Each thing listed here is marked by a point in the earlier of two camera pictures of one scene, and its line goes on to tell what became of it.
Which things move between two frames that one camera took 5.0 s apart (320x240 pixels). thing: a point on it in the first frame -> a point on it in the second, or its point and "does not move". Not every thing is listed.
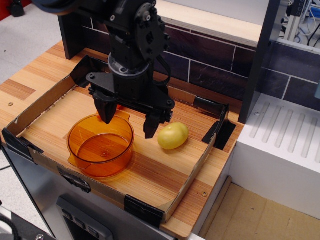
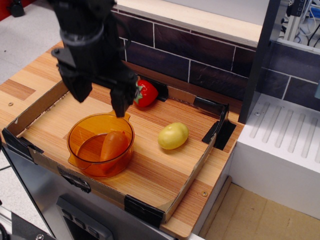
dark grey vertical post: (265, 41) does not move
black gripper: (133, 91) -> (93, 52)
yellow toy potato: (172, 135) does not move
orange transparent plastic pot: (102, 150) does not move
